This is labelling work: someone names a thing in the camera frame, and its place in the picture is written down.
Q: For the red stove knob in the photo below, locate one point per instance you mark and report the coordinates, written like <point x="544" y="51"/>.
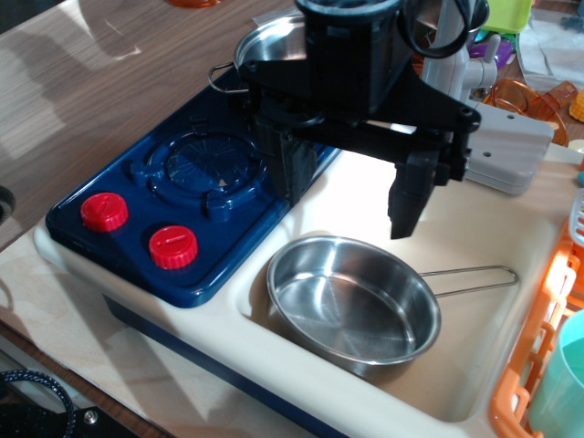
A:
<point x="173" y="247"/>
<point x="104" y="212"/>

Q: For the cream toy kitchen sink unit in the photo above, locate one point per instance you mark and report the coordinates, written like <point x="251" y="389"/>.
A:
<point x="490" y="258"/>

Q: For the orange transparent plastic cup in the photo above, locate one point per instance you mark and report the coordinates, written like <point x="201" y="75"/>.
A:
<point x="510" y="95"/>

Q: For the orange object at top edge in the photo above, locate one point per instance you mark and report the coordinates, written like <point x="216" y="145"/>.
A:
<point x="195" y="3"/>

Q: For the grey toy faucet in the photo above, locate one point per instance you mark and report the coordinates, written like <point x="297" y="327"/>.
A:
<point x="507" y="148"/>

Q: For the red stove knob left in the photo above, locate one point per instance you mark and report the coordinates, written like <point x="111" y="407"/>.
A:
<point x="104" y="212"/>

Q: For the black round object left edge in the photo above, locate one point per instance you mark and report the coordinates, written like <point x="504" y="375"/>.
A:
<point x="7" y="204"/>

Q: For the lime green plastic tray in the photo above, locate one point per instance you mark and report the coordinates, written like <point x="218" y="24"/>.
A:
<point x="508" y="16"/>

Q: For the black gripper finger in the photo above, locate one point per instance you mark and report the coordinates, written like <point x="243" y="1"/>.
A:
<point x="290" y="161"/>
<point x="410" y="191"/>

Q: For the mint green plastic cup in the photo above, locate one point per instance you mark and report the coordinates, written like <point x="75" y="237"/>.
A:
<point x="557" y="407"/>

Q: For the blue toy stove top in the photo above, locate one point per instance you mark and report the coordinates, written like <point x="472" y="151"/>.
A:
<point x="200" y="169"/>

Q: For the orange dish rack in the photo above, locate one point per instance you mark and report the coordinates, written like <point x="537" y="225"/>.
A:
<point x="558" y="297"/>

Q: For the yellow toy corn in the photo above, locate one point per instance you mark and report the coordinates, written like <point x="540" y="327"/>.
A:
<point x="576" y="109"/>

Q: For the steel pot with loop handles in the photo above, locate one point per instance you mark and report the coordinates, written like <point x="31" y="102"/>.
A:
<point x="279" y="39"/>

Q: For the red stove knob right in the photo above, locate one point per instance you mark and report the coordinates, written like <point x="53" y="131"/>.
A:
<point x="173" y="247"/>

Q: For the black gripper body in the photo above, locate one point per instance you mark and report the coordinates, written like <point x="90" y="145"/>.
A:
<point x="357" y="89"/>

